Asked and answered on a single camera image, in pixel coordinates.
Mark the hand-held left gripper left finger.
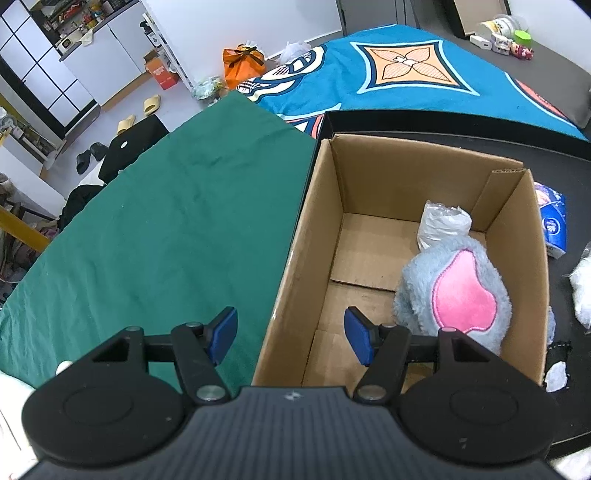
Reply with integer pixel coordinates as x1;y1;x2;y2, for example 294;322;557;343
81;307;238;407

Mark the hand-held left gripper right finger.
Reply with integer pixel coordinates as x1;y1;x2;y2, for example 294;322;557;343
344;306;504;407

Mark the grey pink plush toy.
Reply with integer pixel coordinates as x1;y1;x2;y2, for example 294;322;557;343
392;235;557;356

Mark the brown cardboard box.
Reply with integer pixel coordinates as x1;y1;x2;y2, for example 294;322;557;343
252;133;550;388

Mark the blue tissue packet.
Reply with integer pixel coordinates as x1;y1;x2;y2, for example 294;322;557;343
533;181;568;259

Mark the white plastic bag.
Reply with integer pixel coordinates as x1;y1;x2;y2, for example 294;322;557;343
568;247;591;330
277;41;311;65

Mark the clear crumpled plastic bag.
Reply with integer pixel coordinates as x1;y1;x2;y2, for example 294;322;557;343
417;200;473;252

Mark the green cloth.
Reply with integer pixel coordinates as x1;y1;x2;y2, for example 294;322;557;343
0;90;319;393

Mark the black clothing pile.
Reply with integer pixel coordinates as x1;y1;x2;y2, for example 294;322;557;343
60;182;107;232

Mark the white crumpled scrap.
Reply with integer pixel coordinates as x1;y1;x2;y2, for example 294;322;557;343
544;361;570;393

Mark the black dice stool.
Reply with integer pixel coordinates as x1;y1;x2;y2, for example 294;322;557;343
98;115;169;183

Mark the white cloth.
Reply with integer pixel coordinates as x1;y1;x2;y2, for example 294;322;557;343
0;360;75;462

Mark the black shallow tray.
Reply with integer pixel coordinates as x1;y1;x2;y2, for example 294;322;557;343
265;111;591;460

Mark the yellow bar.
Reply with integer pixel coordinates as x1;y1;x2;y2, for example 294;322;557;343
0;205;51;252

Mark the clear container with greens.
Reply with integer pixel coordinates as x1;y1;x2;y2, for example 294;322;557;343
191;76;227;100

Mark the blue printed blanket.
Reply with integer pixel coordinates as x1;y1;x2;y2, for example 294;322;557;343
240;23;591;141

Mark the orange gift bag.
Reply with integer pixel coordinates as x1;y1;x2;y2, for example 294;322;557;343
223;45;267;90

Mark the orange cardboard box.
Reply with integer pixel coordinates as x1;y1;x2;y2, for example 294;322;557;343
143;50;180;90

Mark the white narrow rack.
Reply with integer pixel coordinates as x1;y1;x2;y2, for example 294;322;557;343
141;14;195;90

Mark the white tied plastic bag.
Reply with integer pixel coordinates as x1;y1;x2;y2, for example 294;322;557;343
277;41;311;65

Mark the white cabinet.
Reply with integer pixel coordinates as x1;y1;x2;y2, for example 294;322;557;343
60;0;153;109

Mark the black framed glass door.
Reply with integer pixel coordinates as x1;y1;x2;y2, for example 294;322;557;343
0;0;100;139

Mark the grey mat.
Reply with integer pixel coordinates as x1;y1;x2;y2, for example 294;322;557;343
416;18;591;130

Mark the grey panel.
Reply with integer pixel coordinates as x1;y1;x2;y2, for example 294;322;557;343
337;0;416;35

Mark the black framed brown board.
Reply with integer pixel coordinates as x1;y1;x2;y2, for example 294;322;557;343
450;0;511;38

